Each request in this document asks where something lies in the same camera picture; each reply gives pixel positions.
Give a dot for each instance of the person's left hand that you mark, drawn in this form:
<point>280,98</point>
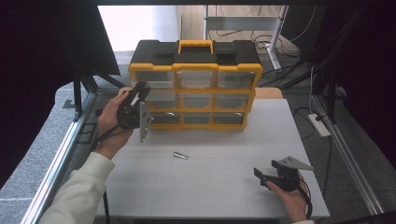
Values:
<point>110,130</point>

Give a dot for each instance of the black metal stand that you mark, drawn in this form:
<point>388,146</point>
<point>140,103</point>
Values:
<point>332,99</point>
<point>77,96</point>

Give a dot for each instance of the black curtain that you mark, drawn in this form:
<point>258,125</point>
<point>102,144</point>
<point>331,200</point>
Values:
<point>370,77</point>
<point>37,62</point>

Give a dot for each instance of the clear plastic organizer drawer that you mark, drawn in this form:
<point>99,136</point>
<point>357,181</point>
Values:
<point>163,99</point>

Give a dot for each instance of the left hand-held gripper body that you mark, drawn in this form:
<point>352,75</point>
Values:
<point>132,116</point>

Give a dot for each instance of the white power strip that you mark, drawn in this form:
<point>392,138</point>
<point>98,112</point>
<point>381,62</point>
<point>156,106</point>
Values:
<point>319,125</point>

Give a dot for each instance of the person's right hand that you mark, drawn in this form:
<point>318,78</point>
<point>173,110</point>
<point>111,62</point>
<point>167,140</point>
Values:
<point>291,202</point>

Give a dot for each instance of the set of clear drawers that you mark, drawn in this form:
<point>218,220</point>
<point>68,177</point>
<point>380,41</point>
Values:
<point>199,80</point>

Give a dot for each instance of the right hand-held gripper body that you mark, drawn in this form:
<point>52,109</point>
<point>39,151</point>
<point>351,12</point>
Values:
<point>288,179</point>

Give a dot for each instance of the aluminium rail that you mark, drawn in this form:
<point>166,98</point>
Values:
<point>59,161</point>
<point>348,158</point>

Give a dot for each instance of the grey metal desk frame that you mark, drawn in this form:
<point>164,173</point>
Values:
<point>241,23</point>

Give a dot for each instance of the yellow black organizer cabinet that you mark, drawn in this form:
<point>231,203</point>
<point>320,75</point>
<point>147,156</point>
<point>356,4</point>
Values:
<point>199,77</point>

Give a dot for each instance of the small silver metal bit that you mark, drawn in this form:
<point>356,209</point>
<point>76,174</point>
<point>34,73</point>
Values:
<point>181,155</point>

